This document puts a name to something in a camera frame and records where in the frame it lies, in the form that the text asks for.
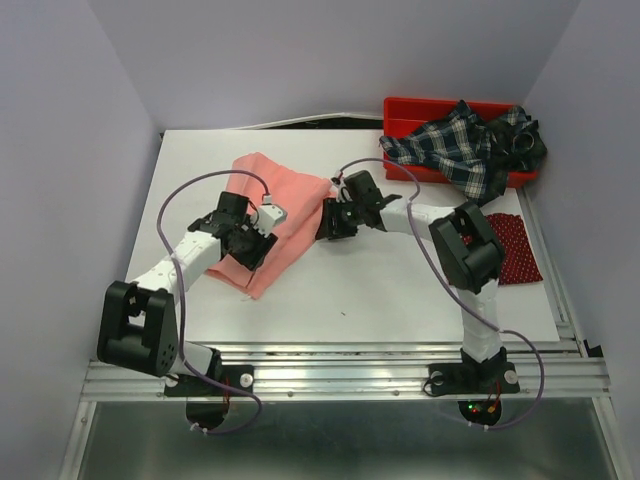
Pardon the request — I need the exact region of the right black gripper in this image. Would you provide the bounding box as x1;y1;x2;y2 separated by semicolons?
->
314;196;363;238

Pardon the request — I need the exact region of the pink pleated skirt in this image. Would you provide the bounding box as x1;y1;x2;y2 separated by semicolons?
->
205;152;336;302

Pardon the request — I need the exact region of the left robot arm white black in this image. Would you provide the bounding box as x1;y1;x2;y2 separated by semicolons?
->
97;192;287;394

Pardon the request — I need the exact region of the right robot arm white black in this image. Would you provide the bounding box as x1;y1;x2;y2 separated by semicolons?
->
316;170;506;390

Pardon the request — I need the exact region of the red plastic bin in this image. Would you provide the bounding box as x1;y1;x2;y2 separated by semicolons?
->
379;97;547;198

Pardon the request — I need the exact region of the plaid navy skirt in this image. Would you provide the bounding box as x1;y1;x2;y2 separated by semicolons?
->
379;100;547;206

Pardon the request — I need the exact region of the red polka dot skirt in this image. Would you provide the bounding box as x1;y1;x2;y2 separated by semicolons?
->
487;213;543;286

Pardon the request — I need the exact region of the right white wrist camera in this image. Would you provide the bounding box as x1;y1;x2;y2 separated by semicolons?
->
331;173;352;203

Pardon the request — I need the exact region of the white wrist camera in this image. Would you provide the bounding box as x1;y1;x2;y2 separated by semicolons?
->
331;173;352;203
251;204;288;237

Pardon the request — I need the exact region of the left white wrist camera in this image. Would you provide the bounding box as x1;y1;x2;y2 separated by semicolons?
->
251;204;288;237

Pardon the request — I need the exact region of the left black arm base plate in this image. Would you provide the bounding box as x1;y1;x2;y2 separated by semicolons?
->
163;364;258;436

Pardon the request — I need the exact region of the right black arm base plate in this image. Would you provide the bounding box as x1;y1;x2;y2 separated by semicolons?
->
422;363;521;430

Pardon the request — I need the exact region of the aluminium frame rail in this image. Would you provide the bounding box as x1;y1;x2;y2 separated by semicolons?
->
59;199;616;480

